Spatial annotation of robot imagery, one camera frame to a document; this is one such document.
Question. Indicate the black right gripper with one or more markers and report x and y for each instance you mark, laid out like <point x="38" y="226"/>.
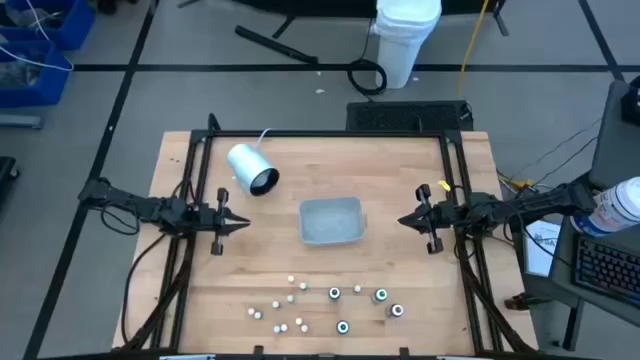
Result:
<point x="442" y="216"/>

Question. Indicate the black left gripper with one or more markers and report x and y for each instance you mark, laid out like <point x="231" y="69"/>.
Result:
<point x="210" y="220"/>

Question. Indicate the green food coloring bottle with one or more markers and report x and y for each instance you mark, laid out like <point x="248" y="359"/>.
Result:
<point x="381" y="295"/>

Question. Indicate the purple food coloring bottle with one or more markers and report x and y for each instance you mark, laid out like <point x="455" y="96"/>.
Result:
<point x="397" y="310"/>

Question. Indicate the black food coloring bottle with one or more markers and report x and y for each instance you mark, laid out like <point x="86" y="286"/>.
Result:
<point x="334" y="293"/>

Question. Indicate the blue food coloring bottle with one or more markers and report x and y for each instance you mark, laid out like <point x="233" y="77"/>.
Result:
<point x="343" y="327"/>

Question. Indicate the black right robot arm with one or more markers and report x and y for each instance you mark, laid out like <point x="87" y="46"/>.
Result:
<point x="540" y="202"/>

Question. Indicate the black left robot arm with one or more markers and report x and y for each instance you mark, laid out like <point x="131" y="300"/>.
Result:
<point x="130" y="202"/>

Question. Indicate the yellow tag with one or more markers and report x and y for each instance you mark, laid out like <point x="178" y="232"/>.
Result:
<point x="444" y="185"/>

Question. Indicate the white spot lamp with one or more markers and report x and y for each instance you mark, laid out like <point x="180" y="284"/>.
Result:
<point x="245" y="165"/>

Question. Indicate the gray plastic bin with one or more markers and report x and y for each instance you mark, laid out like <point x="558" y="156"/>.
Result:
<point x="332" y="222"/>

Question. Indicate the black perforated case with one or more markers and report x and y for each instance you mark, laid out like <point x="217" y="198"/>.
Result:
<point x="407" y="117"/>

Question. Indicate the white paper sheet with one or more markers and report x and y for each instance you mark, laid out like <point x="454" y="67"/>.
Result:
<point x="542" y="250"/>

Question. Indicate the black bar clamp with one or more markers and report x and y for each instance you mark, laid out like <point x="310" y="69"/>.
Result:
<point x="525" y="301"/>

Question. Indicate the gray computer desk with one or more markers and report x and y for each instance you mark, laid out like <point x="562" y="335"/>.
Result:
<point x="560" y="290"/>

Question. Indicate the white trash can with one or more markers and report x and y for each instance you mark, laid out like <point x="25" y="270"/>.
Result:
<point x="405" y="45"/>

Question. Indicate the black rod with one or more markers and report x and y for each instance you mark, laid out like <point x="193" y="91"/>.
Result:
<point x="275" y="45"/>

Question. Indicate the white wipes canister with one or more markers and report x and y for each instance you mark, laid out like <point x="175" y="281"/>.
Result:
<point x="612" y="207"/>

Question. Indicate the computer keyboard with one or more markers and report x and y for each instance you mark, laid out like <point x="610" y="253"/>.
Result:
<point x="607" y="270"/>

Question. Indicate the blue storage bin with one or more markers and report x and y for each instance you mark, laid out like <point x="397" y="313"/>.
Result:
<point x="45" y="85"/>
<point x="75" y="25"/>

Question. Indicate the gray bar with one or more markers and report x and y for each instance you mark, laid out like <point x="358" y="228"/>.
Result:
<point x="20" y="121"/>

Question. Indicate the black metal table frame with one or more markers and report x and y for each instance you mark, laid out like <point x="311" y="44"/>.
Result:
<point x="325" y="134"/>

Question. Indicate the black frame clamp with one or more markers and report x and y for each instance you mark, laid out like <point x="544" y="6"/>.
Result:
<point x="258" y="349"/>
<point x="404" y="350"/>

